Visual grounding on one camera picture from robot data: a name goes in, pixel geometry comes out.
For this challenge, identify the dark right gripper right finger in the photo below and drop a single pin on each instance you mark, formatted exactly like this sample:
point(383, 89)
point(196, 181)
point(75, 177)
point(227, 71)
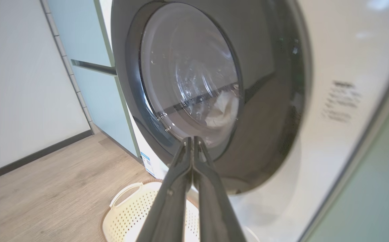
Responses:
point(211, 208)

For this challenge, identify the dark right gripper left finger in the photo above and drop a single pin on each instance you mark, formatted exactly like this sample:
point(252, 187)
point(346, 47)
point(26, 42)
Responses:
point(172, 201)

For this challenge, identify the black-rimmed glass washer door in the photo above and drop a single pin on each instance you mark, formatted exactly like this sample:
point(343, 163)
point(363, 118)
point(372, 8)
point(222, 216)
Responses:
point(265, 134)

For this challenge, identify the cream bear-print garment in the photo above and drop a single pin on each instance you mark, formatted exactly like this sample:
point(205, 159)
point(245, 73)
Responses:
point(223, 111)

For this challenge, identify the white perforated laundry basket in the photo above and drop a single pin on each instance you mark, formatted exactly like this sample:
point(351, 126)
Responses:
point(127, 218)

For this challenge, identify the white front-load washing machine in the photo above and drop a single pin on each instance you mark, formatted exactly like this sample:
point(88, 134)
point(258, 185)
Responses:
point(342, 67)

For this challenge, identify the blue energy label sticker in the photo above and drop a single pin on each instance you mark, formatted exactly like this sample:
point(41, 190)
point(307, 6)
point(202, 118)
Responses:
point(147, 164)

